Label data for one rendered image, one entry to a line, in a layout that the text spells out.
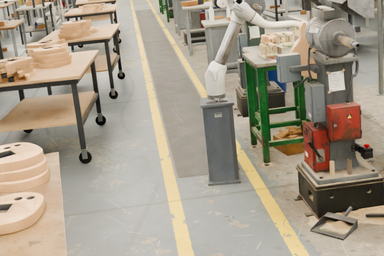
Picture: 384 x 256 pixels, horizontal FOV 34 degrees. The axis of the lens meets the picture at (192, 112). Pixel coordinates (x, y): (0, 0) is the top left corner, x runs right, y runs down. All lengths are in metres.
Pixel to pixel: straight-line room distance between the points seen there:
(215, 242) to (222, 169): 1.07
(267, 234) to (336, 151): 0.78
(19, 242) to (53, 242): 0.14
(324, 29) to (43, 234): 2.52
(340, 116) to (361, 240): 0.84
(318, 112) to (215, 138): 1.05
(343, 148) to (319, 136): 0.22
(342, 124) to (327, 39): 0.59
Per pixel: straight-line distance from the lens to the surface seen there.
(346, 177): 4.55
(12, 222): 2.67
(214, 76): 5.11
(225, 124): 5.15
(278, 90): 7.28
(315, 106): 4.49
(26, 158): 3.16
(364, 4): 4.12
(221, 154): 5.22
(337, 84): 4.47
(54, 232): 2.60
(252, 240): 4.33
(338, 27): 4.37
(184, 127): 7.08
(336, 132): 4.42
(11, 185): 3.12
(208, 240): 4.38
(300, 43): 4.87
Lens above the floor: 1.93
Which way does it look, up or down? 15 degrees down
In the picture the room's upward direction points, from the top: 6 degrees counter-clockwise
